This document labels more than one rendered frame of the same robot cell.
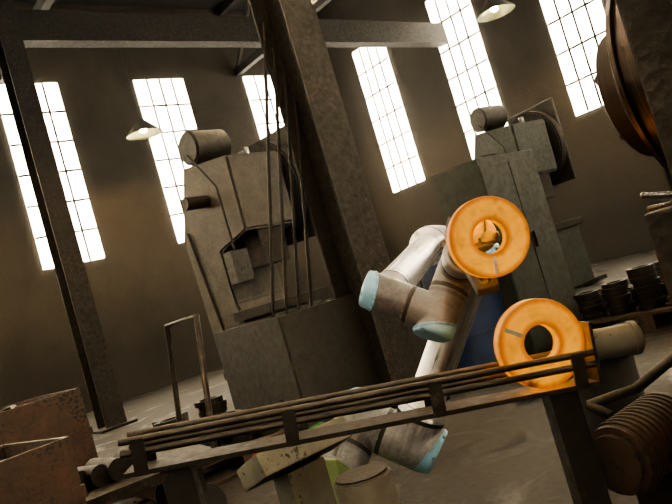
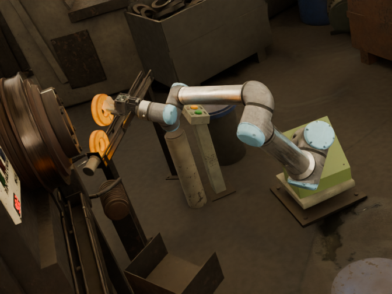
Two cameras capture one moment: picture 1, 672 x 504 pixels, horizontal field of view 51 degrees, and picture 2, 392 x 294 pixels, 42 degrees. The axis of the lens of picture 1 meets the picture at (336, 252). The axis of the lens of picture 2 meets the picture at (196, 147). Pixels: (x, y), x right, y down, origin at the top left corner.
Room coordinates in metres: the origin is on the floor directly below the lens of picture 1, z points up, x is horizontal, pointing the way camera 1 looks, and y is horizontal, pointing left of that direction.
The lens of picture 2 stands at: (2.79, -2.04, 1.94)
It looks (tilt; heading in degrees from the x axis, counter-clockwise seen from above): 32 degrees down; 120
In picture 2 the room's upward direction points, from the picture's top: 18 degrees counter-clockwise
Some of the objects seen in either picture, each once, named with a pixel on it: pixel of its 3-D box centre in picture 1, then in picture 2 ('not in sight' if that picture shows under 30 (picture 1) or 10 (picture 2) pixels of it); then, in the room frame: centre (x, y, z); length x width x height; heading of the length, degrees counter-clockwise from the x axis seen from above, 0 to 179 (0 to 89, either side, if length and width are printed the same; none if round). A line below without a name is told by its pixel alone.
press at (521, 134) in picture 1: (530, 194); not in sight; (9.41, -2.74, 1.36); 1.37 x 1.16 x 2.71; 29
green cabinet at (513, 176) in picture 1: (511, 255); not in sight; (5.35, -1.28, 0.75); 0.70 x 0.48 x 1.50; 129
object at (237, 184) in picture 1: (258, 254); not in sight; (7.04, 0.76, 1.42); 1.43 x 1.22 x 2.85; 44
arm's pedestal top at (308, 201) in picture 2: not in sight; (314, 180); (2.15, 0.19, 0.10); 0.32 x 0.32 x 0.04; 41
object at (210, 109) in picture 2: not in sight; (220, 128); (1.48, 0.57, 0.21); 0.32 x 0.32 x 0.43
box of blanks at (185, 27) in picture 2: not in sight; (196, 30); (0.83, 1.93, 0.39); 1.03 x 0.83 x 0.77; 54
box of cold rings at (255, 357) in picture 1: (330, 355); not in sight; (5.00, 0.24, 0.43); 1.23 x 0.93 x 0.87; 127
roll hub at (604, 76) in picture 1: (641, 90); (62, 122); (1.48, -0.72, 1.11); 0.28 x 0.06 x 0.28; 129
